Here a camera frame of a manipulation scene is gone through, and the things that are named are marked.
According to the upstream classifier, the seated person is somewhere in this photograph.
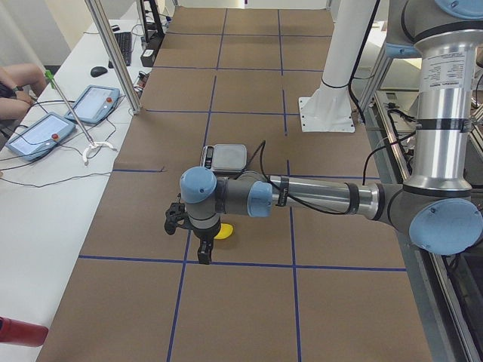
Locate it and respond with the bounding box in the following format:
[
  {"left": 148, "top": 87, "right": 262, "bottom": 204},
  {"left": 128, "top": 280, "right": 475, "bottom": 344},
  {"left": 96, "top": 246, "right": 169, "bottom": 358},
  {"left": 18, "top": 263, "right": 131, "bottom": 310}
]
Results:
[{"left": 1, "top": 63, "right": 47, "bottom": 122}]

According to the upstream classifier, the far blue teach pendant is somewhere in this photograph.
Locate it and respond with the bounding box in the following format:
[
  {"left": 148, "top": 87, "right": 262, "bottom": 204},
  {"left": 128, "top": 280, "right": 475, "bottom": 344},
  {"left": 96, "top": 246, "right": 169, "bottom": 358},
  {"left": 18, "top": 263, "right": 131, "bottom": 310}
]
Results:
[{"left": 72, "top": 84, "right": 120, "bottom": 124}]

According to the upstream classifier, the aluminium frame post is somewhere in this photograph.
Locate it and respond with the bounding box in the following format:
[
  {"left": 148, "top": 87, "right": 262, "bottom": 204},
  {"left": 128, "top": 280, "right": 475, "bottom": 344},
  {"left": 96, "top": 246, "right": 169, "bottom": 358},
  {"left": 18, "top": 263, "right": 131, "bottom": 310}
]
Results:
[{"left": 85, "top": 0, "right": 141, "bottom": 115}]

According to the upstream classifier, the blue teach pendant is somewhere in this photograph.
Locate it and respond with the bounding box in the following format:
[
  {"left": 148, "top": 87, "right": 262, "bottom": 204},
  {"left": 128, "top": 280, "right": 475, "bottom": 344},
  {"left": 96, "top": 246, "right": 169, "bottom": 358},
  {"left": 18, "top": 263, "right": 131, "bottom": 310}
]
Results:
[
  {"left": 6, "top": 112, "right": 75, "bottom": 161},
  {"left": 72, "top": 84, "right": 120, "bottom": 124}
]

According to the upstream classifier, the near blue teach pendant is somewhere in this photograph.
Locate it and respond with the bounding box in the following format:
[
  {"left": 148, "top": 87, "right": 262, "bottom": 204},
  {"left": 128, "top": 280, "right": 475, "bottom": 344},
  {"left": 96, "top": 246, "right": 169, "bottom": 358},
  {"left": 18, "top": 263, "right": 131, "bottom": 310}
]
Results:
[{"left": 6, "top": 112, "right": 75, "bottom": 161}]

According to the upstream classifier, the black computer mouse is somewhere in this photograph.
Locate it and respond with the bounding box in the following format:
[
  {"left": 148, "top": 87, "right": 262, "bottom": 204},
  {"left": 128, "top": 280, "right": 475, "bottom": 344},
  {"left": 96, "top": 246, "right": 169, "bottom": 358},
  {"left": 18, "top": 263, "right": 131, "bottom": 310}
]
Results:
[{"left": 90, "top": 66, "right": 108, "bottom": 78}]

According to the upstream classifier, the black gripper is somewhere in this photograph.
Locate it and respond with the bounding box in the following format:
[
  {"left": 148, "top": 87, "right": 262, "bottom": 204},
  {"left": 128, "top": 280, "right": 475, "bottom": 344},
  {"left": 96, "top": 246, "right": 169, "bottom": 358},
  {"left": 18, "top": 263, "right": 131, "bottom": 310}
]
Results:
[{"left": 194, "top": 225, "right": 221, "bottom": 265}]

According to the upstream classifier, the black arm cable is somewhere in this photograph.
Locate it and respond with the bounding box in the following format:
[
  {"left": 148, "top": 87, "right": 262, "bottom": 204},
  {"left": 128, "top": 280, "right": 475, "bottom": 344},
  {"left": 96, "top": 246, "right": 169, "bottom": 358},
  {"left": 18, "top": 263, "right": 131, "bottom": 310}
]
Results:
[{"left": 233, "top": 140, "right": 389, "bottom": 216}]

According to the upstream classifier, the red cylinder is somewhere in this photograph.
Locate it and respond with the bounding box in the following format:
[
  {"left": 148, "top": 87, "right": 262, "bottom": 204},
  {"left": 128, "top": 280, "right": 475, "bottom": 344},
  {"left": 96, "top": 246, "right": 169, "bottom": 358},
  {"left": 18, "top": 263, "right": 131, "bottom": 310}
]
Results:
[{"left": 0, "top": 317, "right": 49, "bottom": 347}]

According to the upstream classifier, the small black box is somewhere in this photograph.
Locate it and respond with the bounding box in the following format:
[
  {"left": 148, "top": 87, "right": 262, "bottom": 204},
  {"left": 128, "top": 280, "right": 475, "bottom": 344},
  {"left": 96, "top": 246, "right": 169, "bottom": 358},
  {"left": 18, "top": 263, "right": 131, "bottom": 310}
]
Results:
[{"left": 140, "top": 49, "right": 156, "bottom": 68}]

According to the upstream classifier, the white pedestal column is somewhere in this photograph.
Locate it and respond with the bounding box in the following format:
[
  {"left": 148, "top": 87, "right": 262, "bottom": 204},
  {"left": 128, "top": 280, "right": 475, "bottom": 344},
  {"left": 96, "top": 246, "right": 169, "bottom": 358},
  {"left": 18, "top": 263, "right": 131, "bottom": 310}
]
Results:
[{"left": 299, "top": 0, "right": 379, "bottom": 133}]

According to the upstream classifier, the black keyboard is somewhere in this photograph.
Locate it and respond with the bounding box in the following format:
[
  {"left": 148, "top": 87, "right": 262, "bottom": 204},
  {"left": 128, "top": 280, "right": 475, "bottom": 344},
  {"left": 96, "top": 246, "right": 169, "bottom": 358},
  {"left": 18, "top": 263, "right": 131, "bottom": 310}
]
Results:
[{"left": 114, "top": 32, "right": 132, "bottom": 66}]

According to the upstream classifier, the yellow mango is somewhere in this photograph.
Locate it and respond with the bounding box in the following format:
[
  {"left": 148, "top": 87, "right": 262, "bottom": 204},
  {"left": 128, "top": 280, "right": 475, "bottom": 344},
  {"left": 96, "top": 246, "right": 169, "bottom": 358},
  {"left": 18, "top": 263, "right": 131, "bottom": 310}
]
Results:
[{"left": 214, "top": 222, "right": 234, "bottom": 240}]

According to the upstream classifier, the green handled grabber stick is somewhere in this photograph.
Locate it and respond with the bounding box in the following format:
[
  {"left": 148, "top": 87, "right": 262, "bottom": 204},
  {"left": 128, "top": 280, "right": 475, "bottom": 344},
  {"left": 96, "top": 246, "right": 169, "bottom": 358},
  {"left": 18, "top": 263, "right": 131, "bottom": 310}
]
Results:
[{"left": 45, "top": 70, "right": 117, "bottom": 166}]

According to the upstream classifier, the silver digital kitchen scale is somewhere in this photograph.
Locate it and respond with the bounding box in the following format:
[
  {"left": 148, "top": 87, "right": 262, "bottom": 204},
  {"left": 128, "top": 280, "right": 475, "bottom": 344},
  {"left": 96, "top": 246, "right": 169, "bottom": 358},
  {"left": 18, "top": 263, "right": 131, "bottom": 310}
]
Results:
[{"left": 200, "top": 144, "right": 248, "bottom": 174}]

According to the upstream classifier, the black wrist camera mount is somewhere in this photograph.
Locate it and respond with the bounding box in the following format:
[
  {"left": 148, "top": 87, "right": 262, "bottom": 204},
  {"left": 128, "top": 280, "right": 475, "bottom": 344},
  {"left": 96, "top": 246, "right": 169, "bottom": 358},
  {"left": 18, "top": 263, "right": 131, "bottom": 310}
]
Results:
[{"left": 164, "top": 202, "right": 191, "bottom": 235}]

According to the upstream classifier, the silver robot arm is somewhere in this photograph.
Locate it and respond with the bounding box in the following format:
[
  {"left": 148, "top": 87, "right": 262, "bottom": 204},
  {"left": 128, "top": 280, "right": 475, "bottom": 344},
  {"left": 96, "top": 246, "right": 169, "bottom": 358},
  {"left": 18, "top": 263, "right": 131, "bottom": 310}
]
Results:
[{"left": 165, "top": 1, "right": 482, "bottom": 264}]

